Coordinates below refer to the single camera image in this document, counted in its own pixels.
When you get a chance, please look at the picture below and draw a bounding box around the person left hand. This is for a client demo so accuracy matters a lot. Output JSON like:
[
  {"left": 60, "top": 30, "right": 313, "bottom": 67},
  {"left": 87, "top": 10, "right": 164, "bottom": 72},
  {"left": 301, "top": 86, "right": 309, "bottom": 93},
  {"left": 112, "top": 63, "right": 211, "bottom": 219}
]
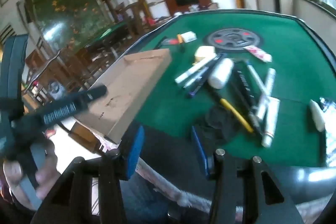
[{"left": 2, "top": 135, "right": 62, "bottom": 201}]

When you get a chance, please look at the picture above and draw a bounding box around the black purple-capped marker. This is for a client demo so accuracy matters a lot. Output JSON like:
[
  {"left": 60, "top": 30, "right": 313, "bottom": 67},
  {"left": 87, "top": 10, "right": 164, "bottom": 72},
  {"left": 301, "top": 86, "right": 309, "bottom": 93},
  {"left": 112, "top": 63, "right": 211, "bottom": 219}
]
[{"left": 188, "top": 53, "right": 227, "bottom": 98}]

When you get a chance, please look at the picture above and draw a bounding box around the black marker pen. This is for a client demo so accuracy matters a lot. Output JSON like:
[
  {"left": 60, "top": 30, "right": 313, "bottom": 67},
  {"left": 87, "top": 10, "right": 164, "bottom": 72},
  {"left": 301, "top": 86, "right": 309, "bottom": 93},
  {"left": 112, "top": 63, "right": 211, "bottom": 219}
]
[{"left": 232, "top": 63, "right": 257, "bottom": 112}]

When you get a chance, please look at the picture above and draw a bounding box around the smartphone with lit screen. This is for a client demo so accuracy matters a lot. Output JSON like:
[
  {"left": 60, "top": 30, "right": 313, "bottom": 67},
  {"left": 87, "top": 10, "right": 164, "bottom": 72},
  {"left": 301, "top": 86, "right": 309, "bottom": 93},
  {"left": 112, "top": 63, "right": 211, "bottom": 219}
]
[{"left": 319, "top": 97, "right": 335, "bottom": 114}]

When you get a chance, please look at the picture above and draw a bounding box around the white ointment tube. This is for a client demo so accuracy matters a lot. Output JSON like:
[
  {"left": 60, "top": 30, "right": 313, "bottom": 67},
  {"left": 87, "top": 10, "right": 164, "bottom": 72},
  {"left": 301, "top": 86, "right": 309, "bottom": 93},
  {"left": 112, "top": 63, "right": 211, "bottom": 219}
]
[{"left": 261, "top": 97, "right": 280, "bottom": 148}]

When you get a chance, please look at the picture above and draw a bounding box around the large floral painting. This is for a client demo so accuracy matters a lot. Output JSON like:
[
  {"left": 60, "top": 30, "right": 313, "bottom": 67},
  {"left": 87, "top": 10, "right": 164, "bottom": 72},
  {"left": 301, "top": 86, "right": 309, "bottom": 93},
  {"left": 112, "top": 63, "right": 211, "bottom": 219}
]
[{"left": 25, "top": 0, "right": 112, "bottom": 52}]

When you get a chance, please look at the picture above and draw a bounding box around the black round fan part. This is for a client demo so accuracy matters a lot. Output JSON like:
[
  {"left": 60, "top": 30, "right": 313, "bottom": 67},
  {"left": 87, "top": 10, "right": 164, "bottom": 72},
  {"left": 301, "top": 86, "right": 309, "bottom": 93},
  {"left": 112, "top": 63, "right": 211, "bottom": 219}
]
[{"left": 205, "top": 106, "right": 240, "bottom": 143}]

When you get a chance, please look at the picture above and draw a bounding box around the round grey table centre console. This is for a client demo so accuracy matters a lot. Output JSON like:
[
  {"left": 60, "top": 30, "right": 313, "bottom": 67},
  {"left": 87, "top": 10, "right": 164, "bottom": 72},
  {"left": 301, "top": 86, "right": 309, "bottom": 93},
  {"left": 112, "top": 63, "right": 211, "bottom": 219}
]
[{"left": 203, "top": 28, "right": 263, "bottom": 52}]

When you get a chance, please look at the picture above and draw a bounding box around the cardboard tray box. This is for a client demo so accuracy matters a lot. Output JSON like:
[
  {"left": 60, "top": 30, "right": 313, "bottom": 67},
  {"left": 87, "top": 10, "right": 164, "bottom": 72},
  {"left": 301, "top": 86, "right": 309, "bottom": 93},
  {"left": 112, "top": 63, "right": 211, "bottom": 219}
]
[{"left": 75, "top": 49, "right": 171, "bottom": 144}]

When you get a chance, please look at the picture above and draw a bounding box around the white marker pen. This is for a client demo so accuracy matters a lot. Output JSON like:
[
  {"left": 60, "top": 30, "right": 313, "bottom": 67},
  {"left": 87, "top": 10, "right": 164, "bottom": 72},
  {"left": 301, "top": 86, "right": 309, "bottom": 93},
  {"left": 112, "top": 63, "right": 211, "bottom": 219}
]
[{"left": 175, "top": 54, "right": 217, "bottom": 84}]

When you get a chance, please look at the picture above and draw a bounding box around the white pill bottle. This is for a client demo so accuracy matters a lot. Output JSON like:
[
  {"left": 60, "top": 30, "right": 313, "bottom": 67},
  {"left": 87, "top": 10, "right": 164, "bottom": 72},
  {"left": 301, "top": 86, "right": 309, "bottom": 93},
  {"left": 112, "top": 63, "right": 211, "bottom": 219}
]
[{"left": 207, "top": 58, "right": 234, "bottom": 90}]

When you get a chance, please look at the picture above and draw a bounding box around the blue capped white pen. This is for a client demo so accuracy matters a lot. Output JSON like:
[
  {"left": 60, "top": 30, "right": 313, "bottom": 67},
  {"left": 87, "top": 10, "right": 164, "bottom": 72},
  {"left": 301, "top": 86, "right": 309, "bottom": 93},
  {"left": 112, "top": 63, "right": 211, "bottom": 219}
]
[{"left": 245, "top": 61, "right": 269, "bottom": 100}]

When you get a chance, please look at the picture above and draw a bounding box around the yellow black pen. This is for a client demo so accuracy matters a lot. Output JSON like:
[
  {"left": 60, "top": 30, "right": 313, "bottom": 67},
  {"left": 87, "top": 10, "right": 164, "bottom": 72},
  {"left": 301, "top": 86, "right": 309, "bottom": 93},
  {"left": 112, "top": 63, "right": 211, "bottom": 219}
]
[
  {"left": 212, "top": 91, "right": 254, "bottom": 134},
  {"left": 177, "top": 34, "right": 185, "bottom": 53}
]

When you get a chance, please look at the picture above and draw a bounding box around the white dropper bottle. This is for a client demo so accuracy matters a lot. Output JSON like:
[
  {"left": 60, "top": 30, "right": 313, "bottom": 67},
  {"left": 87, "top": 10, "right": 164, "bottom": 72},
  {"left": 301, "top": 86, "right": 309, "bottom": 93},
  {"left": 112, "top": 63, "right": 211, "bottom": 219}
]
[{"left": 309, "top": 100, "right": 325, "bottom": 132}]

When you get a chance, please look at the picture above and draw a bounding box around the rose hand cream tube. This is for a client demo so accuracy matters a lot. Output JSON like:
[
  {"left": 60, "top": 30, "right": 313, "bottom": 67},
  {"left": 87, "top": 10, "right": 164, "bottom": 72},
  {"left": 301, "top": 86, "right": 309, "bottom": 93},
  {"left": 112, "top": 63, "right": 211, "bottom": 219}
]
[{"left": 244, "top": 46, "right": 272, "bottom": 63}]

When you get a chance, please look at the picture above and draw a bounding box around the cream box with yellow keychain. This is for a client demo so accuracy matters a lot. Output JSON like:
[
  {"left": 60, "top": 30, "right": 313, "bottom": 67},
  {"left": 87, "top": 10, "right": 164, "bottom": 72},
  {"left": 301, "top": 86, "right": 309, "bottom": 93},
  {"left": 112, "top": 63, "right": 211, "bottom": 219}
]
[{"left": 194, "top": 46, "right": 216, "bottom": 64}]

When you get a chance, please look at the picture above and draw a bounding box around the clear red lighter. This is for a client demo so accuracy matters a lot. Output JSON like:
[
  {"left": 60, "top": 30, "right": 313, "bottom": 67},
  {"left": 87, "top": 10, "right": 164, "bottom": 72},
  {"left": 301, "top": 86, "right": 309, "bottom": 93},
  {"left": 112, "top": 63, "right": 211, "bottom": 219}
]
[{"left": 161, "top": 39, "right": 179, "bottom": 46}]

